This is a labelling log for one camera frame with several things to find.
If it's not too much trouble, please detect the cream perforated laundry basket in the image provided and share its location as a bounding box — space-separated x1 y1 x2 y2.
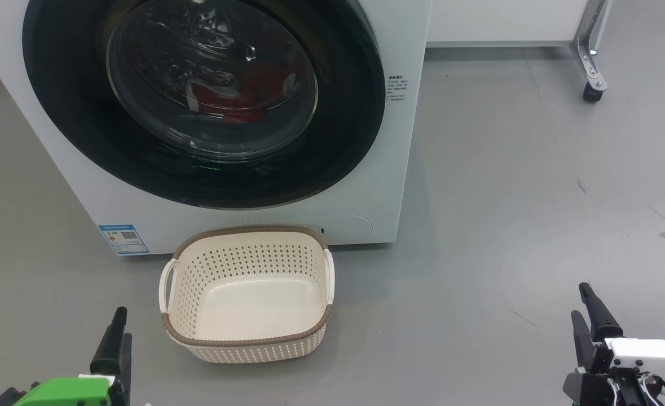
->
158 226 336 364

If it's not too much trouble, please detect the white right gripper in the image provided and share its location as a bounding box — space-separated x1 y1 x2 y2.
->
562 282 665 406

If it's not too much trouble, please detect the white partition panel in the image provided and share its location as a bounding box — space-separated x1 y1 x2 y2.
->
427 0 592 47

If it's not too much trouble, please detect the metal partition leg bracket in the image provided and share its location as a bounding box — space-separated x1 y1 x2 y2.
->
570 0 613 94

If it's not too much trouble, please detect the red and white garment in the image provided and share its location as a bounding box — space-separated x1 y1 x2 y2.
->
186 61 300 125

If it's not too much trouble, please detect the washing machine glass door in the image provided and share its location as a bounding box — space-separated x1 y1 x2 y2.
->
22 0 387 210

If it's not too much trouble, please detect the printed text warning sticker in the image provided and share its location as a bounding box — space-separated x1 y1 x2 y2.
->
387 73 409 111

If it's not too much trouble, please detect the blue energy label sticker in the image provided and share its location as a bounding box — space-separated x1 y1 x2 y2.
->
98 224 150 255

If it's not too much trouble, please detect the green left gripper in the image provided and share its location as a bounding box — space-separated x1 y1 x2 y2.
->
0 307 133 406

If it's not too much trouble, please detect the white front-load washing machine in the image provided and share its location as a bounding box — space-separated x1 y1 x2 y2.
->
0 0 434 256

